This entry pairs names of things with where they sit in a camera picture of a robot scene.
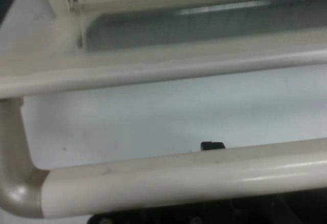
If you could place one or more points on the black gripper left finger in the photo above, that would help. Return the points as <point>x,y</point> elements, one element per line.
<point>206,146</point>

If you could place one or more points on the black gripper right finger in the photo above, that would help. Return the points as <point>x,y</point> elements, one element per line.
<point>219,146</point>

